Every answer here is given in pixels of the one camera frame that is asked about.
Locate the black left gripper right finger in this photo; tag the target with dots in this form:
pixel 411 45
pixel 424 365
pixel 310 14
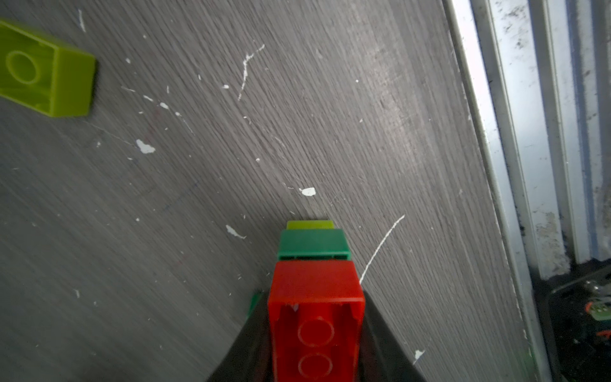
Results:
pixel 381 357

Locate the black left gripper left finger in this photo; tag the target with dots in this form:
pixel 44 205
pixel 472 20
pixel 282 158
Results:
pixel 249 357

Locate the lime long lego brick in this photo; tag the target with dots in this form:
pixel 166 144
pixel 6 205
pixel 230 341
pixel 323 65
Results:
pixel 44 73

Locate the red lego brick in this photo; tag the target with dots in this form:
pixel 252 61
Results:
pixel 316 311

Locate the lime square lego brick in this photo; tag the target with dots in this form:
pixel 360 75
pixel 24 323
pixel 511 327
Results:
pixel 309 225

